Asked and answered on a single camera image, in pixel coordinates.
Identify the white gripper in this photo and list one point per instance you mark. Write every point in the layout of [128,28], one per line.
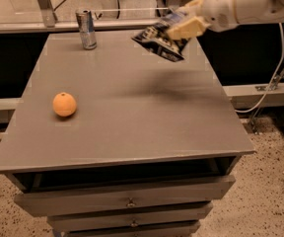
[218,9]

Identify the blue Kettle chip bag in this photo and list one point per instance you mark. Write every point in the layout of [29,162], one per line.
[156,40]

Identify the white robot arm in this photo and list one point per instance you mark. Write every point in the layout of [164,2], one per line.
[256,12]

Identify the silver blue redbull can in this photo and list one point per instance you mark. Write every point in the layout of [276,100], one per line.
[86,29]

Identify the grey metal railing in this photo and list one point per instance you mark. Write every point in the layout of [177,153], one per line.
[49,16]

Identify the grey drawer cabinet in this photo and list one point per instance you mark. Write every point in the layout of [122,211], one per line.
[139,119]

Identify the orange fruit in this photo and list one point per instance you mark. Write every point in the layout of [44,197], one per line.
[64,104]

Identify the middle grey drawer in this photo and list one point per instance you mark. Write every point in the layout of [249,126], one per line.
[130,217]

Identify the grey drawer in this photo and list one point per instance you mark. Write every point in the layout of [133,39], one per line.
[173,229]
[130,217]
[124,196]

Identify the bottom grey drawer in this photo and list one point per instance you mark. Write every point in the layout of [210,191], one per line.
[173,229]

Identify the top grey drawer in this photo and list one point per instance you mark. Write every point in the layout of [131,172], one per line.
[124,196]

